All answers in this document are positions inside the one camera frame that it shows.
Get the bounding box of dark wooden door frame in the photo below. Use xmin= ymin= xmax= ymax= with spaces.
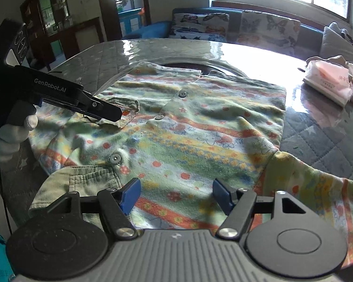
xmin=104 ymin=0 xmax=152 ymax=39

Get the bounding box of black cable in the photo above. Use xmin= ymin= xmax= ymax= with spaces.
xmin=0 ymin=164 xmax=13 ymax=236

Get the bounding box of large butterfly print cushion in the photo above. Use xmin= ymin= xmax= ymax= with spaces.
xmin=238 ymin=10 xmax=301 ymax=55

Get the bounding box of blue sofa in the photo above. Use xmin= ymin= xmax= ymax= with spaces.
xmin=122 ymin=7 xmax=353 ymax=65

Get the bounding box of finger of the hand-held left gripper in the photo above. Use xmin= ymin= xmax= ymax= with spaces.
xmin=38 ymin=96 xmax=103 ymax=121
xmin=76 ymin=92 xmax=122 ymax=122

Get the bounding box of pink tissue pack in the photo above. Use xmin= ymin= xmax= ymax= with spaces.
xmin=302 ymin=60 xmax=353 ymax=106

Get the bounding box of grey pillow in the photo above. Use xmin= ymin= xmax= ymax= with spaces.
xmin=321 ymin=22 xmax=353 ymax=71

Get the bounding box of green floral patterned shirt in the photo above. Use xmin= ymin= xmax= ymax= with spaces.
xmin=28 ymin=62 xmax=353 ymax=269

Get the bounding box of small butterfly print cushion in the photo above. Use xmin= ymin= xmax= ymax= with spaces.
xmin=171 ymin=12 xmax=229 ymax=40

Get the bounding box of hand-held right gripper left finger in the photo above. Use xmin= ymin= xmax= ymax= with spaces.
xmin=28 ymin=178 xmax=142 ymax=239

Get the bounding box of round dark table hotplate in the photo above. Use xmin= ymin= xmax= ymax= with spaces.
xmin=159 ymin=61 xmax=242 ymax=77

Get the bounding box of blue cabinet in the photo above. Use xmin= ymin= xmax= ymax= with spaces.
xmin=118 ymin=7 xmax=144 ymax=36

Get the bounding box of dark wooden display cabinet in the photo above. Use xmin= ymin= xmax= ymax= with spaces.
xmin=20 ymin=0 xmax=104 ymax=63

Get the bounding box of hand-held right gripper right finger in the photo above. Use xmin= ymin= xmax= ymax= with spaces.
xmin=213 ymin=179 xmax=308 ymax=239

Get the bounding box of person's left hand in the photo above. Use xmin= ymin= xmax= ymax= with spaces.
xmin=0 ymin=94 xmax=39 ymax=165

